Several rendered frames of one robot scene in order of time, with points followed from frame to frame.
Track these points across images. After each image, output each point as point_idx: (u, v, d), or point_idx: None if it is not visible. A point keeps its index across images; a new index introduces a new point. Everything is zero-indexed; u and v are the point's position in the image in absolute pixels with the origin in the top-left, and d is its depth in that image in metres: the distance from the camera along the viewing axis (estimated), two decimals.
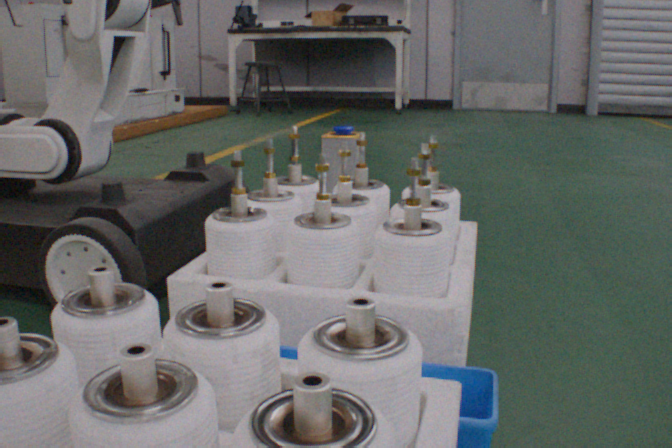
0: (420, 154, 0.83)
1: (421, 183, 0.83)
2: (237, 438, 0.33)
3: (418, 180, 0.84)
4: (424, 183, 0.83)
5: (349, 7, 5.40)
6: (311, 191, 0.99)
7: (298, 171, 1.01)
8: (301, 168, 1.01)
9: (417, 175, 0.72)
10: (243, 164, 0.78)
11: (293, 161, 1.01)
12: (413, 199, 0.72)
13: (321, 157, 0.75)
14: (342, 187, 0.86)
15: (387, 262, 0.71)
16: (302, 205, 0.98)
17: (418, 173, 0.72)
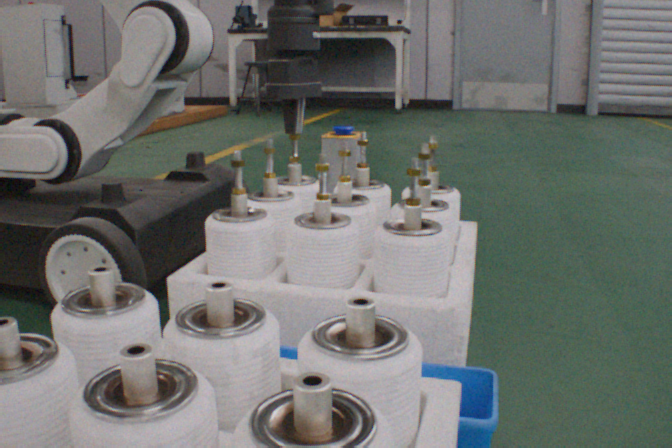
0: (420, 154, 0.83)
1: (421, 183, 0.83)
2: (237, 438, 0.33)
3: (418, 180, 0.84)
4: (424, 183, 0.83)
5: (349, 7, 5.40)
6: (311, 191, 0.99)
7: (298, 171, 1.01)
8: (301, 168, 1.01)
9: (417, 175, 0.72)
10: (243, 164, 0.78)
11: (294, 161, 1.02)
12: (413, 199, 0.72)
13: (321, 157, 0.75)
14: (342, 187, 0.86)
15: (387, 262, 0.71)
16: (302, 205, 0.98)
17: (418, 173, 0.72)
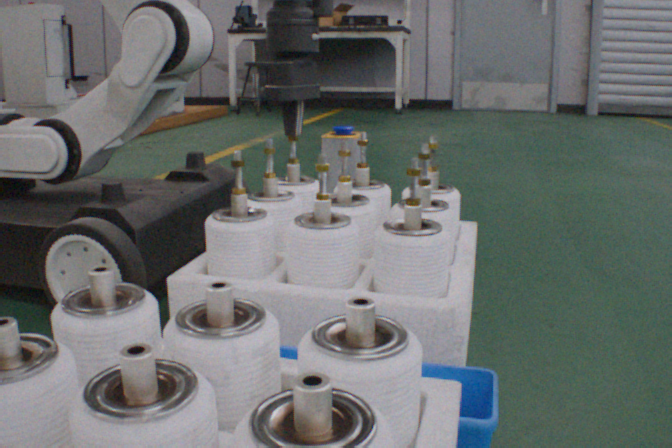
0: (420, 154, 0.83)
1: (421, 183, 0.83)
2: (237, 438, 0.33)
3: (418, 180, 0.84)
4: (424, 183, 0.83)
5: (349, 7, 5.40)
6: (300, 192, 0.98)
7: (294, 171, 1.01)
8: (298, 168, 1.01)
9: (417, 175, 0.72)
10: (243, 164, 0.78)
11: (293, 163, 1.02)
12: (413, 199, 0.72)
13: (321, 157, 0.75)
14: (342, 187, 0.86)
15: (387, 262, 0.71)
16: None
17: (418, 173, 0.72)
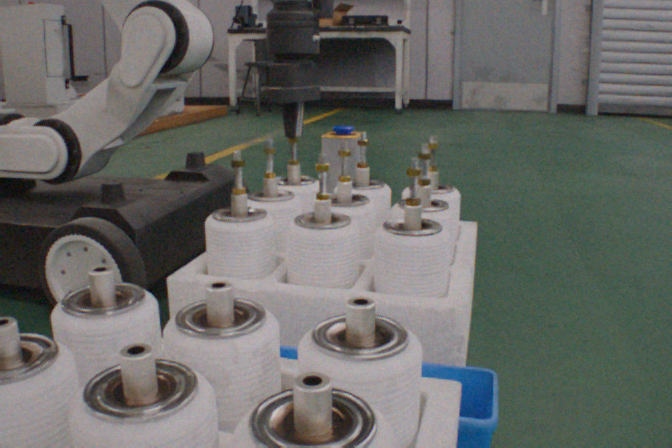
0: (420, 154, 0.83)
1: (421, 183, 0.83)
2: (237, 438, 0.33)
3: (418, 180, 0.84)
4: (424, 183, 0.83)
5: (349, 7, 5.40)
6: (300, 192, 0.98)
7: (295, 171, 1.01)
8: (299, 168, 1.01)
9: (417, 175, 0.72)
10: (243, 164, 0.78)
11: None
12: (413, 199, 0.72)
13: (321, 157, 0.75)
14: (342, 187, 0.86)
15: (387, 262, 0.71)
16: None
17: (418, 173, 0.72)
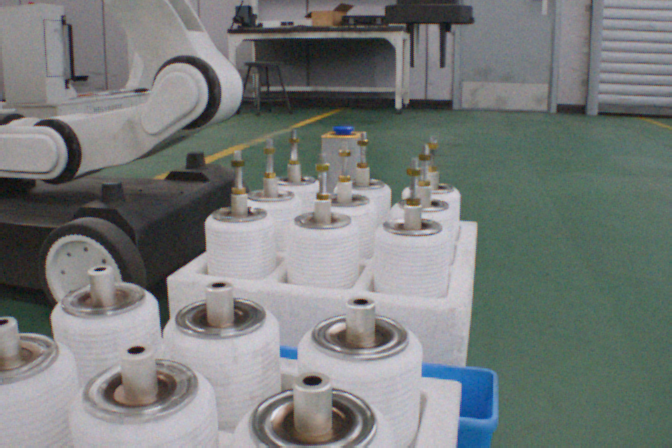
0: (418, 155, 0.83)
1: (418, 183, 0.84)
2: (237, 438, 0.33)
3: (418, 180, 0.84)
4: (420, 184, 0.84)
5: (349, 7, 5.40)
6: (300, 192, 0.98)
7: (295, 171, 1.01)
8: (299, 168, 1.01)
9: (417, 175, 0.72)
10: (243, 164, 0.78)
11: None
12: (413, 199, 0.72)
13: (321, 157, 0.75)
14: (342, 187, 0.86)
15: (387, 262, 0.71)
16: None
17: (418, 173, 0.72)
